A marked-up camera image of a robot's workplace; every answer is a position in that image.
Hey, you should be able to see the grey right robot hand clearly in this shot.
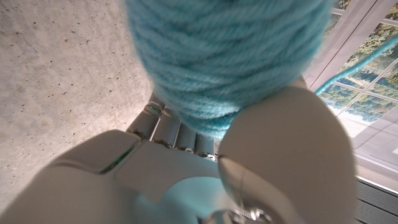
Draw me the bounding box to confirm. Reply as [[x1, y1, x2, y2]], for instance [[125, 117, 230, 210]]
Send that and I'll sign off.
[[0, 76, 358, 224]]

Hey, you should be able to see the teal yarn skein with strand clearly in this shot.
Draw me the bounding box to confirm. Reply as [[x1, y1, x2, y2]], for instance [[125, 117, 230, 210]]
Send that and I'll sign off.
[[126, 0, 398, 139]]

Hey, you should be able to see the printed window forest backdrop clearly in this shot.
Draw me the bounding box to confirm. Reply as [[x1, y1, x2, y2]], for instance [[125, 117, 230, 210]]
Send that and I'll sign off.
[[303, 0, 398, 194]]

